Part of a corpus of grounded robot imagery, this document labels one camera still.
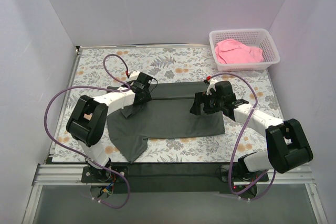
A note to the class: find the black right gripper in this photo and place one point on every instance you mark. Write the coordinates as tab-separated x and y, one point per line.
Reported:
206	104

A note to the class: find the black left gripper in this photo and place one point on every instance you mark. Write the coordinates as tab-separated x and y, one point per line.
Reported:
142	97

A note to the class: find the dark grey t shirt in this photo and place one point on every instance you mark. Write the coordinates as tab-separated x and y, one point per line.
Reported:
167	115

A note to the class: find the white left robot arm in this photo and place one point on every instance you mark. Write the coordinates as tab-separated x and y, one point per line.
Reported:
88	119

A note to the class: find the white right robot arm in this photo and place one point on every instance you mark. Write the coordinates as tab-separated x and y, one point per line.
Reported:
287	145

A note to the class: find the floral patterned table mat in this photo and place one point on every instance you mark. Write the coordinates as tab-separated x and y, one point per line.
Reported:
97	69

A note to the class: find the pink t shirt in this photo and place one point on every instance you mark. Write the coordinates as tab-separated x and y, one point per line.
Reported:
231	51

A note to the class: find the white plastic laundry basket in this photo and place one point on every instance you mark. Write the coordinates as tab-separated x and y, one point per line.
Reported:
250	37

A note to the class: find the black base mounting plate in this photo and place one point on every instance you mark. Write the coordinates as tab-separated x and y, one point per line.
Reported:
163	177

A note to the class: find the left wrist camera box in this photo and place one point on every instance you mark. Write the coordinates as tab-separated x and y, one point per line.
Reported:
143	81

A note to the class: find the aluminium frame rail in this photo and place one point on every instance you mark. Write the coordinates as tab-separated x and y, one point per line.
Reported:
67	174

